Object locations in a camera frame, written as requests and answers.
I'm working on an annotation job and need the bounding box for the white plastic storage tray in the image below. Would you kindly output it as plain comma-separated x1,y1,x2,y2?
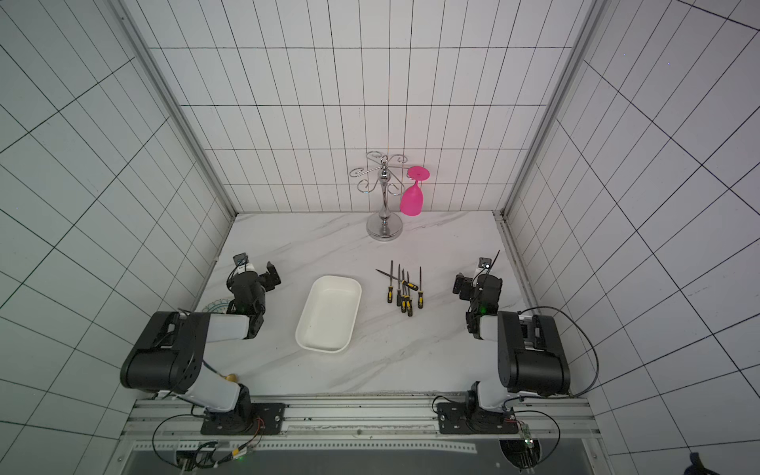
295,275,362,353

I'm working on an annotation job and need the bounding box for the file tool yellow black handle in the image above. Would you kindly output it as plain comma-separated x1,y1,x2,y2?
386,259,394,304

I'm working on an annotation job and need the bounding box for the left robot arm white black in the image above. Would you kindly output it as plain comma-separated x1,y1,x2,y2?
120,253,285,435

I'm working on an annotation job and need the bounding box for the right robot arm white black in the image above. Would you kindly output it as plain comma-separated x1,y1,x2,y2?
433,268,571,435

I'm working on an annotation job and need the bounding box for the green patterned round plate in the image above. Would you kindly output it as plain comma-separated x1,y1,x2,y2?
200,298,233,314

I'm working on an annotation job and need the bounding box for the pink plastic wine glass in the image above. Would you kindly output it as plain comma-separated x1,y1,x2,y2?
400,166,431,217

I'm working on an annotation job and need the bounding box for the chrome glass holder stand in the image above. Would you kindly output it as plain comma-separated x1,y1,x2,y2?
350,150,408,241

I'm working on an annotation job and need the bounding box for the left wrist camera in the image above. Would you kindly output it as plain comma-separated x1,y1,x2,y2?
233,253,249,275

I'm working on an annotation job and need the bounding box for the aluminium mounting rail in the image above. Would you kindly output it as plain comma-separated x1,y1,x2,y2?
117,393,601,457

